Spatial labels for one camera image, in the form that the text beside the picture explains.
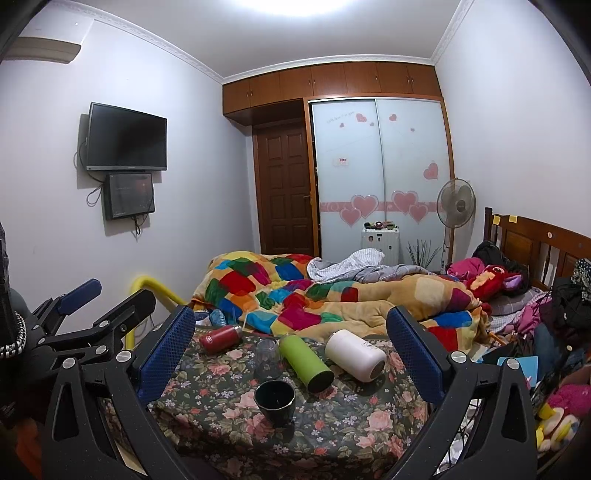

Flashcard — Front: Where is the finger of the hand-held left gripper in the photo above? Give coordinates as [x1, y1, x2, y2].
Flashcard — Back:
[36, 289, 158, 366]
[28, 278, 103, 334]

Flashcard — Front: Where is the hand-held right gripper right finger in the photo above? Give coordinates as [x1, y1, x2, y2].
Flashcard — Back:
[384, 305, 541, 480]

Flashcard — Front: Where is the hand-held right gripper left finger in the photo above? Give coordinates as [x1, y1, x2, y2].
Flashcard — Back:
[41, 305, 197, 480]

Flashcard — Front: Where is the red thermos cup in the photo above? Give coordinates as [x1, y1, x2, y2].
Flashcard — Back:
[199, 324, 244, 355]

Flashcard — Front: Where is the white thermos cup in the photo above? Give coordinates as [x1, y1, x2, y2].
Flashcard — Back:
[324, 329, 387, 383]

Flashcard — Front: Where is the clear glass cup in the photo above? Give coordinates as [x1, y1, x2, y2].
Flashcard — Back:
[255, 338, 283, 380]

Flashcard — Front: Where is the green thermos cup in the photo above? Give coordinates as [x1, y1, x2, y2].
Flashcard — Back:
[278, 333, 335, 394]

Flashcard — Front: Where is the dark green ceramic cup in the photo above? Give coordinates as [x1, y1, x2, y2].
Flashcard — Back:
[254, 380, 296, 426]

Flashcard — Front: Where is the floral tablecloth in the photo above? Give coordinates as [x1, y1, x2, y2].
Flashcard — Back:
[99, 323, 439, 480]

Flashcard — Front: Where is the blue notebook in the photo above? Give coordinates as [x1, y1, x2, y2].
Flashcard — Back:
[496, 354, 539, 385]

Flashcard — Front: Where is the pink clothing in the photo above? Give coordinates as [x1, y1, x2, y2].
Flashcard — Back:
[445, 257, 485, 280]

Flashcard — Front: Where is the dried plant bunch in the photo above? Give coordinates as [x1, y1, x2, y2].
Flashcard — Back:
[406, 239, 444, 270]

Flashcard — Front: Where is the grey plaid sheet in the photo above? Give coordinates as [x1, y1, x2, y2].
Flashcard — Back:
[307, 248, 444, 283]

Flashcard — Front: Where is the red plush toy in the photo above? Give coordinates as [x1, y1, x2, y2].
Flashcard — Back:
[464, 264, 528, 297]

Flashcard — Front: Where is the colourful patchwork quilt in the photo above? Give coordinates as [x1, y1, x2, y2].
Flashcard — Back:
[191, 250, 492, 344]

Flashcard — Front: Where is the small white cabinet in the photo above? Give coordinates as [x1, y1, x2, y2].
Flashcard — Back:
[361, 228, 399, 267]

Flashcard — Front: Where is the black bag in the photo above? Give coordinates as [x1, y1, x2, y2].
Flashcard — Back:
[473, 241, 530, 274]

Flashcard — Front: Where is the orange cloth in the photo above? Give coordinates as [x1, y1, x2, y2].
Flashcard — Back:
[0, 406, 47, 480]

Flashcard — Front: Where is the yellow plush toy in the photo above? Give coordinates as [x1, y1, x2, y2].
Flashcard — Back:
[534, 401, 581, 452]

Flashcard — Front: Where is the pink plush toy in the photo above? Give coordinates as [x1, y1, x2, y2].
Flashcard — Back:
[547, 383, 591, 419]

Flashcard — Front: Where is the pile of dark clothes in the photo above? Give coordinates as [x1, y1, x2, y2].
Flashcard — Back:
[549, 258, 591, 343]

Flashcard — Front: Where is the standing electric fan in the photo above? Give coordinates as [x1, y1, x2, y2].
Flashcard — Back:
[438, 178, 477, 274]

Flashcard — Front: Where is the wooden bed headboard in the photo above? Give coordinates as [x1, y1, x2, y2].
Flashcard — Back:
[482, 208, 591, 296]

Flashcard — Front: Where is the brown wooden door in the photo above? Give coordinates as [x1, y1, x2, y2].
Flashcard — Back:
[253, 121, 315, 257]

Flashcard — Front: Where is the wardrobe with heart stickers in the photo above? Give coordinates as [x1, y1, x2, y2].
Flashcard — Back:
[307, 96, 457, 272]

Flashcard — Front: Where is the white air conditioner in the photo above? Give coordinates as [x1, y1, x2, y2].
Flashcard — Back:
[0, 37, 83, 64]

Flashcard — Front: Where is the brown overhead cabinet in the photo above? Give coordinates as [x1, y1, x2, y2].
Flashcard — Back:
[222, 61, 444, 126]

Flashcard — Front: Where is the yellow metal rail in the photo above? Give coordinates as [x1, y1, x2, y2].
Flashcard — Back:
[124, 275, 188, 354]

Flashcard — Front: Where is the small black wall monitor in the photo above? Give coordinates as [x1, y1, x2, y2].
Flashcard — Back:
[104, 172, 156, 221]

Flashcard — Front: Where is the black wall television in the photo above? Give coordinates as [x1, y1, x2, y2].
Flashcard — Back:
[84, 102, 168, 172]

